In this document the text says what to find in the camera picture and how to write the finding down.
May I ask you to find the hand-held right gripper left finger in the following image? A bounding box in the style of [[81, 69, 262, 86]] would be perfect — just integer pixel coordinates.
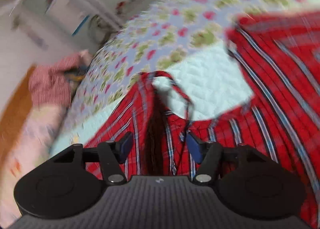
[[52, 131, 134, 185]]

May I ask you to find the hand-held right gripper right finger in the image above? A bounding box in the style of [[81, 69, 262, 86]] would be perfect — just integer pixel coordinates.
[[186, 132, 267, 186]]

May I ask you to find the red plaid shirt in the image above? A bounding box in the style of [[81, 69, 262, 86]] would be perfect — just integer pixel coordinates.
[[84, 10, 320, 229]]

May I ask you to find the mint quilted blanket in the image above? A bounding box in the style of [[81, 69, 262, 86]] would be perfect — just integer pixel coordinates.
[[49, 42, 255, 154]]

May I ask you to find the pink patterned cloth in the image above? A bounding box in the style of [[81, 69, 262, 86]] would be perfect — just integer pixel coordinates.
[[29, 49, 93, 107]]

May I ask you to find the pale floral pillow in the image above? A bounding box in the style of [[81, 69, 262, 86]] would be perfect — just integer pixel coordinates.
[[0, 104, 70, 222]]

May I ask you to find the wooden headboard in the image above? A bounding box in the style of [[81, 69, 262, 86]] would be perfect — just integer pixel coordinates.
[[0, 65, 37, 164]]

